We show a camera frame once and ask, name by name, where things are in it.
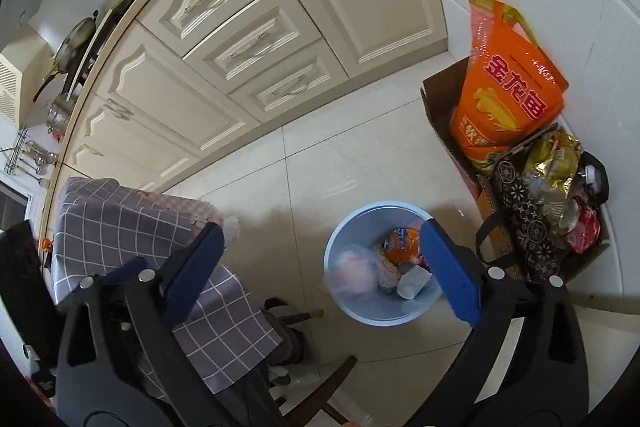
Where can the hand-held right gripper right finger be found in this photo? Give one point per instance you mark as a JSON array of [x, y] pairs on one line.
[[450, 267]]

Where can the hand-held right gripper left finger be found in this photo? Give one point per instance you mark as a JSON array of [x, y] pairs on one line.
[[195, 267]]

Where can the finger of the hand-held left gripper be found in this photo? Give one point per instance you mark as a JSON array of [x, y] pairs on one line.
[[122, 269]]

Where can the orange snack packet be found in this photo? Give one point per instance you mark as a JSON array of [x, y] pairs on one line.
[[400, 242]]

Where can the clear plastic bag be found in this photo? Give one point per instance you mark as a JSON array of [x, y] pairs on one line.
[[355, 272]]

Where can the blue plastic trash bin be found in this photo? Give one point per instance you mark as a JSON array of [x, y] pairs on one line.
[[360, 219]]

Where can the white paper cup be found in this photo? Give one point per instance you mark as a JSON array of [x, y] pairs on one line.
[[412, 282]]

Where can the grey checked tablecloth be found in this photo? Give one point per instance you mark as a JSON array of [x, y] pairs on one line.
[[100, 217]]

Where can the pink checked cloth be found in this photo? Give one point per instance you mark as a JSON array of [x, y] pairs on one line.
[[175, 207]]

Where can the orange cardboard box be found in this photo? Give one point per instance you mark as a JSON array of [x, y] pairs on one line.
[[492, 202]]

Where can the dark patterned tote bag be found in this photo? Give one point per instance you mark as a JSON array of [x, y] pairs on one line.
[[525, 217]]

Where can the metal utensil rack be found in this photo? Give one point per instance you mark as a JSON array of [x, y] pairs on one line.
[[30, 152]]

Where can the silver can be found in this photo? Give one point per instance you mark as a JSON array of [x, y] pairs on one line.
[[567, 214]]

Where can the red can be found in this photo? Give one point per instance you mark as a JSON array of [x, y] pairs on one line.
[[586, 227]]

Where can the gold foil packet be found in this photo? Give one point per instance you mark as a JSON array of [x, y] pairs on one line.
[[555, 162]]

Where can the dark wooden chair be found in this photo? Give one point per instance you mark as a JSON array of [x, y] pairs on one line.
[[340, 377]]

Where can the steel pot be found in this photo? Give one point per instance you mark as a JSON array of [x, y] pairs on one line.
[[59, 117]]

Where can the brown cardboard box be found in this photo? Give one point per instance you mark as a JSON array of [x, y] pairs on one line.
[[440, 102]]

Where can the orange printed food bag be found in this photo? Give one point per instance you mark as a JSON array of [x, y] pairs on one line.
[[505, 107]]

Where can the cream range hood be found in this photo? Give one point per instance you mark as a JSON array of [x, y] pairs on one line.
[[20, 72]]

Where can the cream kitchen cabinet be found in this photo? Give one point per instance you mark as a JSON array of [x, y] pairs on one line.
[[350, 76]]

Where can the steel wok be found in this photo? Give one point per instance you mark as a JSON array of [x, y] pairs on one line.
[[75, 39]]

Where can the pale orange plastic bag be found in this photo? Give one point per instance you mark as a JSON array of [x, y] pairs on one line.
[[482, 22]]

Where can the black gas stove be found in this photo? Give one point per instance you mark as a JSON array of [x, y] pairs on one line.
[[117, 14]]

